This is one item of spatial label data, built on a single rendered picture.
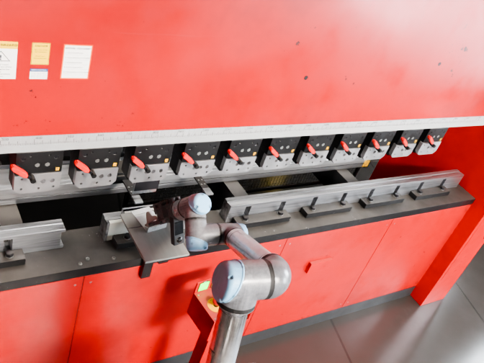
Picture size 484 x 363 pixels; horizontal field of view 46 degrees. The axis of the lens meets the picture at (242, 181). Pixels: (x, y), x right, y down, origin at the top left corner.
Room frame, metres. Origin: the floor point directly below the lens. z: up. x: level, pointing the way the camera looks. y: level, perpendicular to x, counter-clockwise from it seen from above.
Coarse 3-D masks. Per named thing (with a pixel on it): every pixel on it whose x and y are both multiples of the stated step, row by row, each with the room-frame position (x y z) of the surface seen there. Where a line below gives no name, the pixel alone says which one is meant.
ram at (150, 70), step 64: (0, 0) 1.33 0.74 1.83; (64, 0) 1.43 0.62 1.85; (128, 0) 1.56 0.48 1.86; (192, 0) 1.69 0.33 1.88; (256, 0) 1.85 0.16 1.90; (320, 0) 2.02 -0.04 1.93; (384, 0) 2.22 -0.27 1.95; (448, 0) 2.46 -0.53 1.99; (128, 64) 1.58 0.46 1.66; (192, 64) 1.73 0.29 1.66; (256, 64) 1.90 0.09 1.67; (320, 64) 2.10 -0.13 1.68; (384, 64) 2.33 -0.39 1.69; (448, 64) 2.61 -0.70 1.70; (0, 128) 1.34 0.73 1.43; (64, 128) 1.47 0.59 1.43; (128, 128) 1.61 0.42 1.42; (192, 128) 1.78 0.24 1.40; (384, 128) 2.47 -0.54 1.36
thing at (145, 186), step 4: (136, 184) 1.70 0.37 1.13; (140, 184) 1.71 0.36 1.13; (144, 184) 1.72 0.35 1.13; (148, 184) 1.73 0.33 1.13; (152, 184) 1.74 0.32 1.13; (156, 184) 1.75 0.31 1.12; (132, 188) 1.71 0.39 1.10; (136, 188) 1.70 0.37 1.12; (140, 188) 1.71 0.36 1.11; (144, 188) 1.72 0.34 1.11; (148, 188) 1.73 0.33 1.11; (152, 188) 1.74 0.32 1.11; (156, 188) 1.76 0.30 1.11; (132, 192) 1.70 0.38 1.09; (136, 192) 1.71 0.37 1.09; (140, 192) 1.72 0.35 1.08; (144, 192) 1.73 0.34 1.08
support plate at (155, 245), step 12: (120, 216) 1.66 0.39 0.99; (132, 216) 1.67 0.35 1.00; (132, 228) 1.61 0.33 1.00; (168, 228) 1.68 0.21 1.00; (144, 240) 1.57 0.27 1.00; (156, 240) 1.59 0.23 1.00; (168, 240) 1.62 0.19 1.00; (144, 252) 1.51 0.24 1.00; (156, 252) 1.53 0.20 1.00; (168, 252) 1.55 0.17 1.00; (180, 252) 1.58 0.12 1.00
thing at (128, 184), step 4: (120, 164) 1.92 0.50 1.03; (120, 168) 1.89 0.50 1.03; (120, 172) 1.87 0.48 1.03; (120, 176) 1.86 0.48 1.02; (124, 176) 1.87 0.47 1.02; (116, 180) 1.84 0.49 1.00; (120, 180) 1.86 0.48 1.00; (124, 180) 1.86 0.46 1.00; (128, 180) 1.87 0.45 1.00; (124, 184) 1.84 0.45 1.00; (128, 184) 1.85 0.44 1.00; (132, 184) 1.85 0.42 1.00; (128, 188) 1.82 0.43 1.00; (128, 192) 1.80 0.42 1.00; (132, 196) 1.78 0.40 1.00; (136, 196) 1.79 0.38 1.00; (136, 200) 1.77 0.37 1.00; (140, 200) 1.78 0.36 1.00; (136, 204) 1.75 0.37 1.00
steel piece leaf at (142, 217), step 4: (152, 212) 1.73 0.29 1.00; (136, 216) 1.68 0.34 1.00; (140, 216) 1.69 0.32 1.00; (144, 216) 1.69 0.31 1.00; (140, 220) 1.66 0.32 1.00; (144, 220) 1.67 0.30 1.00; (144, 224) 1.65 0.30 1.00; (164, 224) 1.67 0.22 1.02; (144, 228) 1.63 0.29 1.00; (148, 228) 1.62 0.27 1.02; (152, 228) 1.63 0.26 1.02; (156, 228) 1.65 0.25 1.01; (160, 228) 1.66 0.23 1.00; (148, 232) 1.62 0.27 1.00
